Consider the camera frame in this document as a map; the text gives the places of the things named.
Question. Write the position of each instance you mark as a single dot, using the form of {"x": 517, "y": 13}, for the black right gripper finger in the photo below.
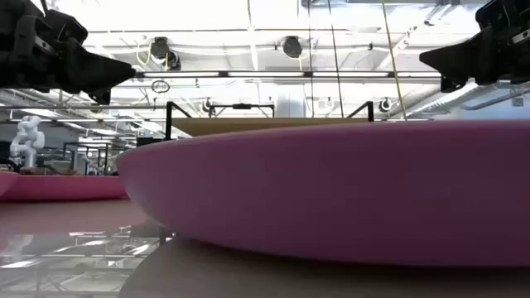
{"x": 468, "y": 58}
{"x": 449, "y": 84}

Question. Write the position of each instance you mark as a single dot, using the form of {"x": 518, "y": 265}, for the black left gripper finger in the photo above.
{"x": 91, "y": 68}
{"x": 102, "y": 96}

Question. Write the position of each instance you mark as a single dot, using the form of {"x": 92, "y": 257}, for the purple plate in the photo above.
{"x": 331, "y": 186}

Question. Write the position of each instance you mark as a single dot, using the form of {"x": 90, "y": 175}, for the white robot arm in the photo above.
{"x": 29, "y": 140}

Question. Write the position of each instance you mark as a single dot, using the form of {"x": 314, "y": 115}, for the black ceiling-mounted reel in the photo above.
{"x": 161, "y": 49}
{"x": 292, "y": 46}

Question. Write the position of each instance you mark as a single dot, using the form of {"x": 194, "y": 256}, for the pink plate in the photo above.
{"x": 62, "y": 188}

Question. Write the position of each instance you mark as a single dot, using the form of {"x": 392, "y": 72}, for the overhead light bar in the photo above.
{"x": 265, "y": 74}

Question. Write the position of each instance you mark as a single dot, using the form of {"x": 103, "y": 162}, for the wooden board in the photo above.
{"x": 269, "y": 125}

